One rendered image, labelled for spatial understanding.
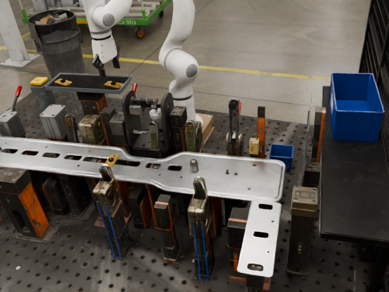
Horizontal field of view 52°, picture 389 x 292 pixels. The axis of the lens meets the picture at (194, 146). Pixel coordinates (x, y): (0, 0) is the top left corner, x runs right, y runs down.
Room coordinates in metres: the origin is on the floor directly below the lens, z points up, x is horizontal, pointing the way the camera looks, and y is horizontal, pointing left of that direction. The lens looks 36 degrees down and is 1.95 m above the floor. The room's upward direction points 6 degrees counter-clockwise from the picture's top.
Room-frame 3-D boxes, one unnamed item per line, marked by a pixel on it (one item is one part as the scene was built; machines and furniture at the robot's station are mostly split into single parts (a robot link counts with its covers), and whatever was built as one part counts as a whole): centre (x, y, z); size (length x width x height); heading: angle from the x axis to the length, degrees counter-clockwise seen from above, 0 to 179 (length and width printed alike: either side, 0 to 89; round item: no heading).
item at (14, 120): (1.60, 0.84, 0.88); 0.11 x 0.10 x 0.36; 162
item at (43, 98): (1.72, 0.69, 0.92); 0.08 x 0.08 x 0.44; 72
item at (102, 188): (1.07, 0.33, 0.87); 0.12 x 0.09 x 0.35; 162
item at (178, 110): (1.38, 0.05, 0.91); 0.07 x 0.05 x 0.42; 162
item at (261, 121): (1.22, -0.25, 0.95); 0.03 x 0.01 x 0.50; 72
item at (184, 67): (1.76, 0.02, 1.09); 0.19 x 0.12 x 0.24; 32
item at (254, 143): (1.20, -0.22, 0.88); 0.04 x 0.04 x 0.36; 72
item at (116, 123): (1.45, 0.30, 0.89); 0.13 x 0.11 x 0.38; 162
